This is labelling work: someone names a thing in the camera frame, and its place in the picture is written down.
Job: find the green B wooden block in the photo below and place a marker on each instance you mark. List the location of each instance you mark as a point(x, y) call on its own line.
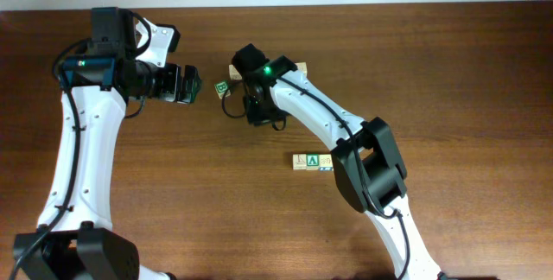
point(223, 89)

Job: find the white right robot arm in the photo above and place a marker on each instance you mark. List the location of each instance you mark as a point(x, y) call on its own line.
point(369, 170)

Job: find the number 2 blue block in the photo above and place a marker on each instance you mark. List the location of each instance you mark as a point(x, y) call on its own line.
point(325, 162)

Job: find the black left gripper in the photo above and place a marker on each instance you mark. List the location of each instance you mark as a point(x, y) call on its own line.
point(171, 92)

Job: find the plain E wooden block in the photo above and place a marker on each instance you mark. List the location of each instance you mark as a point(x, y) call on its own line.
point(234, 74)

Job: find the sailboat yellow I block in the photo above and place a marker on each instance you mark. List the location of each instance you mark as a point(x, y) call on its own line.
point(299, 161)

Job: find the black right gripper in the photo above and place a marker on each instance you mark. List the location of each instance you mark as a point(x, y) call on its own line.
point(253, 117)

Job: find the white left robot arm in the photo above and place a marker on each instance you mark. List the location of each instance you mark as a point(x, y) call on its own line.
point(124, 59)

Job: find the green A wooden block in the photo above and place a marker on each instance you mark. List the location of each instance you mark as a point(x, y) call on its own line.
point(312, 162)

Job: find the plain butterfly wooden block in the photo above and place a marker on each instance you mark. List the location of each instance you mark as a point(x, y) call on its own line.
point(302, 66)

